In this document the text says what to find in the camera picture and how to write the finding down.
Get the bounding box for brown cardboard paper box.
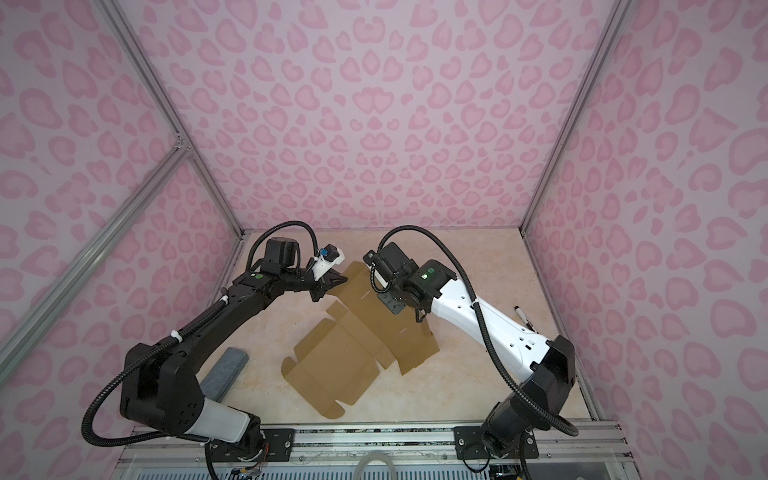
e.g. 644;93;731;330
281;261;440;420

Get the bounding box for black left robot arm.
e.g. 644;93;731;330
120;268;347;456

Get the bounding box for grey whiteboard eraser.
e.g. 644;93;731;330
200;347;249;402

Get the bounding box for black marker pen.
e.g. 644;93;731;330
514;306;537;332

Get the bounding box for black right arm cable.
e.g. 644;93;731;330
376;224;580;438

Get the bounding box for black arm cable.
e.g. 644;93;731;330
376;224;580;438
80;220;320;448

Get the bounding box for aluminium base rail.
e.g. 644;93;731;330
111;421;640;479

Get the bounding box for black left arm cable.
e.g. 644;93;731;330
80;220;320;448

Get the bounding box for diagonal aluminium frame bar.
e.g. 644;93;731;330
1;141;188;385

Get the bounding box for aluminium frame post left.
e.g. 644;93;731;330
93;0;245;239

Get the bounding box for aluminium frame post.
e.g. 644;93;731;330
520;0;637;238
93;0;245;239

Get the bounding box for aluminium frame post right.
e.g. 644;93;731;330
520;0;637;238

